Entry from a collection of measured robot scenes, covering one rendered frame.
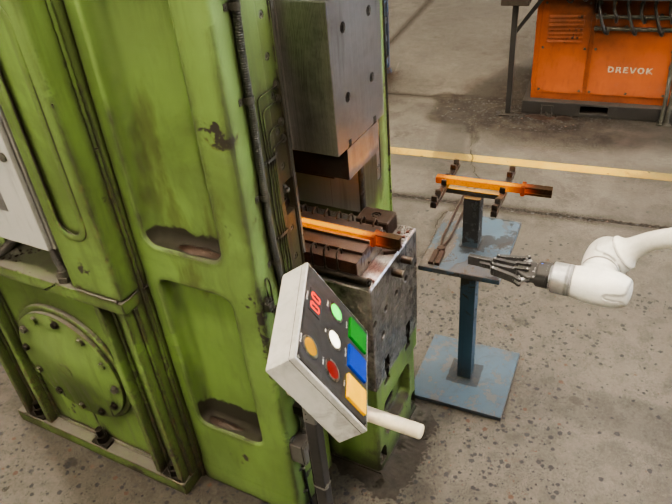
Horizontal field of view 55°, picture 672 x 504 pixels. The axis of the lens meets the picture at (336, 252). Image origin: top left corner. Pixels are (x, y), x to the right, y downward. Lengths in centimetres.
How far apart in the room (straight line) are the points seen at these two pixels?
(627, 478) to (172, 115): 206
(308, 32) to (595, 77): 390
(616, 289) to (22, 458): 241
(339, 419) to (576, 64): 419
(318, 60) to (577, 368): 196
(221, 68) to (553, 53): 402
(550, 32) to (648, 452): 331
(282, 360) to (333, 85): 70
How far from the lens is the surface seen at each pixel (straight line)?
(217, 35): 149
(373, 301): 201
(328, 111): 169
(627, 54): 528
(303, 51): 166
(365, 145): 188
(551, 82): 537
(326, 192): 235
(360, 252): 200
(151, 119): 178
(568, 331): 326
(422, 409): 284
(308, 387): 143
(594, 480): 272
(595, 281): 186
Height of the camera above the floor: 214
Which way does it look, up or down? 35 degrees down
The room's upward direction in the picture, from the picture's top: 6 degrees counter-clockwise
